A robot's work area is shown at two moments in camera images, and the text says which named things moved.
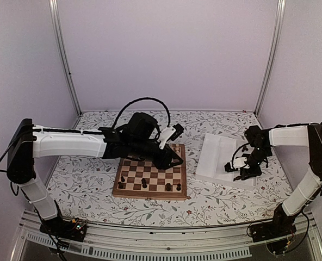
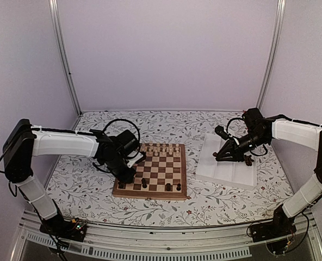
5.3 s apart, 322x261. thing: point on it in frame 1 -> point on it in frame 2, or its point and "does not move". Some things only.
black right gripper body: [258, 156] -> [255, 141]
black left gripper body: [140, 149] -> [116, 167]
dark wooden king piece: [143, 182] does not move
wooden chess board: [138, 179] does not move
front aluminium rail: [232, 242] does not move
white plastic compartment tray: [216, 151] does not move
